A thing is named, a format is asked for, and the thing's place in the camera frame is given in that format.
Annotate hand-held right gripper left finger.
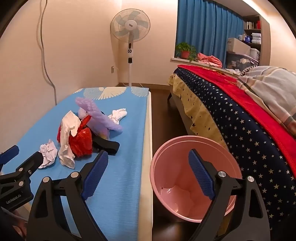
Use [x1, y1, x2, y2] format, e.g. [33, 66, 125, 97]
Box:
[26, 150, 109, 241]

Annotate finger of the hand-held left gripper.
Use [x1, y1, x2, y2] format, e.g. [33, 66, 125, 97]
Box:
[0, 145, 19, 165]
[0, 151, 44, 189]

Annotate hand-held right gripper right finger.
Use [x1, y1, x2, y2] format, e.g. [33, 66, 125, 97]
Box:
[188, 149, 271, 241]

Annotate small white tissue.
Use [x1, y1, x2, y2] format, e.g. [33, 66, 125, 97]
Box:
[38, 139, 58, 169]

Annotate pink plastic bin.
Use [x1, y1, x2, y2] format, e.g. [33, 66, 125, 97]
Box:
[150, 136, 243, 223]

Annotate black elastic band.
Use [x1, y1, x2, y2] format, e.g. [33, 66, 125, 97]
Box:
[92, 137, 120, 155]

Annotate red plastic bag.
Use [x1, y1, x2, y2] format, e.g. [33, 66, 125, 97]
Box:
[57, 115, 93, 158]

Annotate large white paper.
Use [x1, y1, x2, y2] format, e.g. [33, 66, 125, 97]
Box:
[58, 111, 81, 169]

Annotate purple foam net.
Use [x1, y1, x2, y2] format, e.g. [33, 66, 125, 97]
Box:
[75, 97, 123, 139]

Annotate blue printed table mat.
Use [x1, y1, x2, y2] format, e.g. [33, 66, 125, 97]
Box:
[5, 87, 148, 241]

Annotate white low table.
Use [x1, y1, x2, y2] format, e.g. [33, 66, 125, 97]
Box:
[139, 89, 153, 241]

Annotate navy star blanket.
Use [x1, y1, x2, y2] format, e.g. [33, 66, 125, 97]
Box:
[173, 66, 296, 230]

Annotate white sock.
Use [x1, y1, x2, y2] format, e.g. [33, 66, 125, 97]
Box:
[107, 108, 128, 124]

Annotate red blanket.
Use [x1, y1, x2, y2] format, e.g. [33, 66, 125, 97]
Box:
[178, 64, 296, 179]

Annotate striped grey quilt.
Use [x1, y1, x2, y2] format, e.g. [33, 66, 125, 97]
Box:
[236, 65, 296, 137]

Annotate pink folded clothes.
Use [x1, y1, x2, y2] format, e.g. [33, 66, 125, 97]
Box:
[196, 52, 223, 67]

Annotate white window sill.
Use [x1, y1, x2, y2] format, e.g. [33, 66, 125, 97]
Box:
[171, 57, 201, 64]

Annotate clear plastic storage bin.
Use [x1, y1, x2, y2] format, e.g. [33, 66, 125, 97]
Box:
[225, 51, 259, 70]

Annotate potted green plant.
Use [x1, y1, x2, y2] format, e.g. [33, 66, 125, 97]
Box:
[175, 42, 197, 61]

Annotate white storage box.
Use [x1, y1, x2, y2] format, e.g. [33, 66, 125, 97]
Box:
[227, 37, 251, 55]

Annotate blue curtain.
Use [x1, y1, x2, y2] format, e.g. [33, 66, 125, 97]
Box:
[177, 0, 244, 67]

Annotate wooden shelf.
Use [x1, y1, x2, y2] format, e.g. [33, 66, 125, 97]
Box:
[243, 15, 262, 65]

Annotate grey wall cable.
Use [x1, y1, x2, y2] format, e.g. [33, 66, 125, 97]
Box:
[38, 0, 58, 105]

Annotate white pedestal fan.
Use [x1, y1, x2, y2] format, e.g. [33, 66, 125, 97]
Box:
[110, 8, 151, 88]

